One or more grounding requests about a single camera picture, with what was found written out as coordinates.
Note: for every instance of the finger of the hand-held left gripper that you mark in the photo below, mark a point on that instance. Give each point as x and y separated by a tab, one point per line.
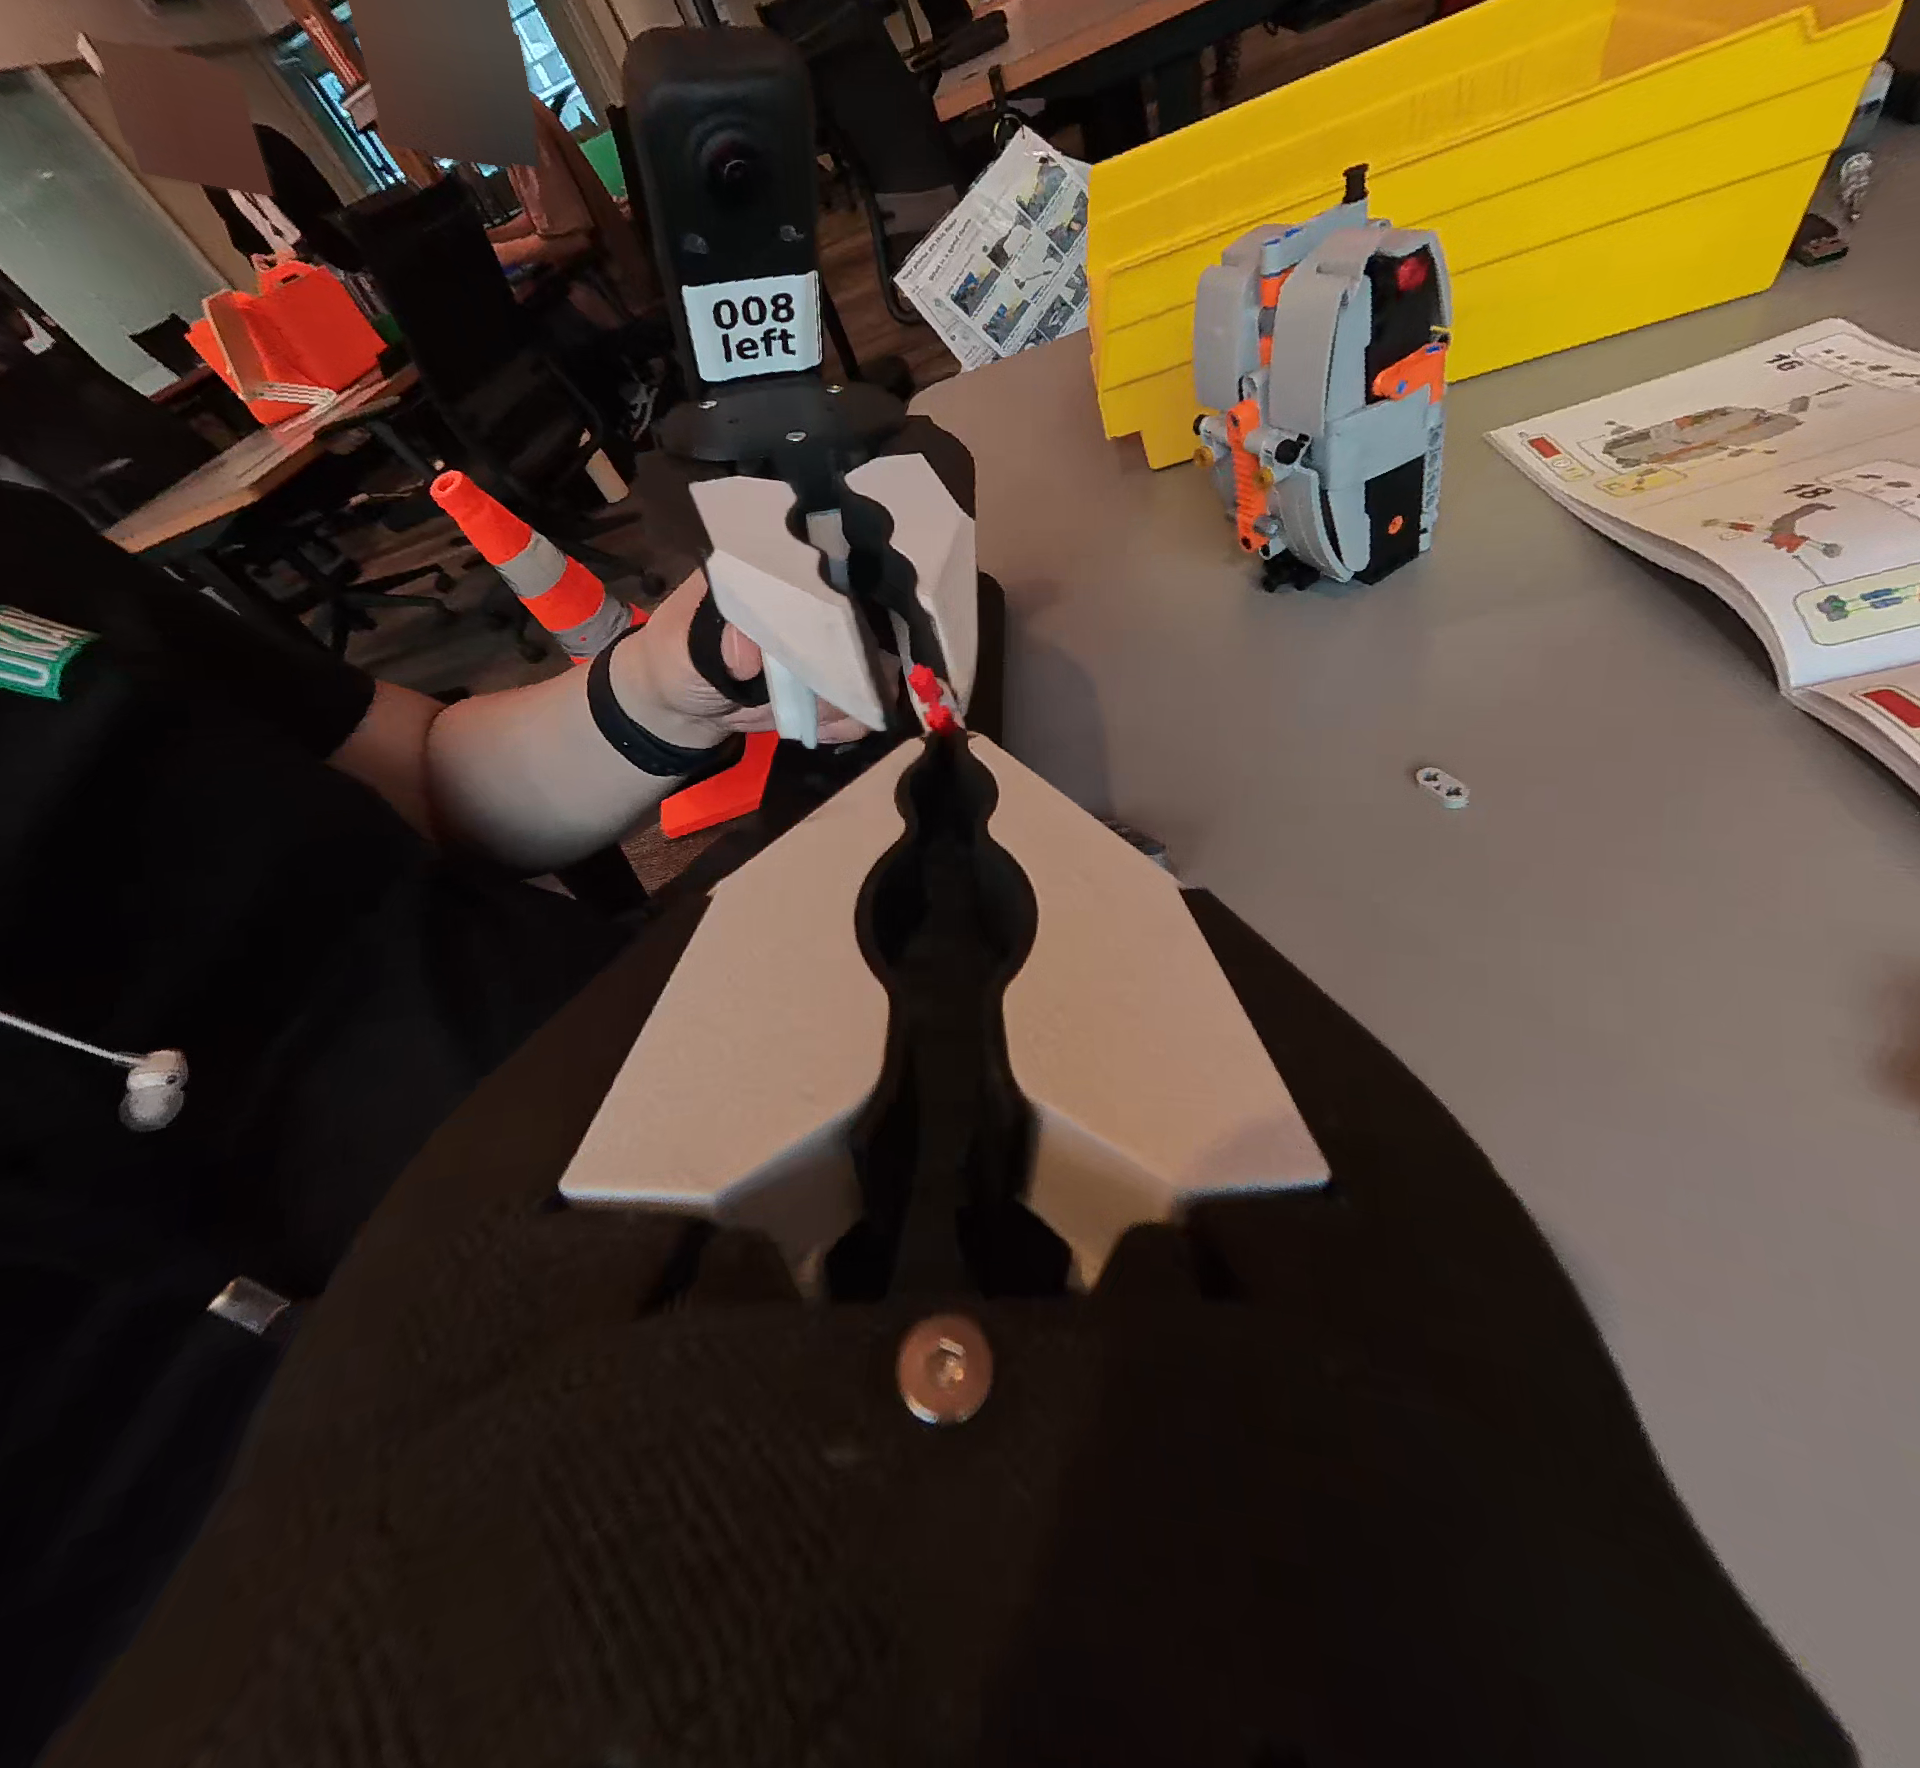
779	598
939	554

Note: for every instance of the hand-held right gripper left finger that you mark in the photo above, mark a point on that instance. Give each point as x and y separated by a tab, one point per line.
750	1049

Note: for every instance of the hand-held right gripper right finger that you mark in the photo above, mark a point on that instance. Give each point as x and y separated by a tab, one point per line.
1141	1034

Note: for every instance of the person's left forearm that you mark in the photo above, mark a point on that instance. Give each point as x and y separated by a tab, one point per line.
497	776

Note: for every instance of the grey desk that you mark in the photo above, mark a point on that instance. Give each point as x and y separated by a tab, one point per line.
1427	1049

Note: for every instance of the person's left hand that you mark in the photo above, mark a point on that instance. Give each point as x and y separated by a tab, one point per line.
674	682

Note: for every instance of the black office chair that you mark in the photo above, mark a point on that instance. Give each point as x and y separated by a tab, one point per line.
481	357
855	88

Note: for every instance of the black wristband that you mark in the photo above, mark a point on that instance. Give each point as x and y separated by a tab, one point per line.
601	717

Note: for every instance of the orange traffic cone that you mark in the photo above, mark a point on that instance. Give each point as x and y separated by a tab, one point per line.
526	554

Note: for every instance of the printed paper sheet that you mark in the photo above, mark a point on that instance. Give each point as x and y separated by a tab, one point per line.
999	261

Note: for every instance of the small light grey connector piece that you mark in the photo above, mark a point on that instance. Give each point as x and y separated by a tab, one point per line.
1444	787

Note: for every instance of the grey orange brick robot model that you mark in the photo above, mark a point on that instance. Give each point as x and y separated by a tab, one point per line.
1321	449

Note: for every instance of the orange folded object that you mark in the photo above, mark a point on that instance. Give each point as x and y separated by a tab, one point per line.
299	335

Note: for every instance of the wooden side table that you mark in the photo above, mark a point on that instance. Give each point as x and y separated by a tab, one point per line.
242	463

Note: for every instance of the person's black shirt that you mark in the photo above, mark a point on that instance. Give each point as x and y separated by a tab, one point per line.
151	824

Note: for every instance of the yellow plastic bin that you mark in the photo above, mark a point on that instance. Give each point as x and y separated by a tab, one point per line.
1577	177

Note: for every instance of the open instruction booklet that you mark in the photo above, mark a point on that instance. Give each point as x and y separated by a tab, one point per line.
1773	507

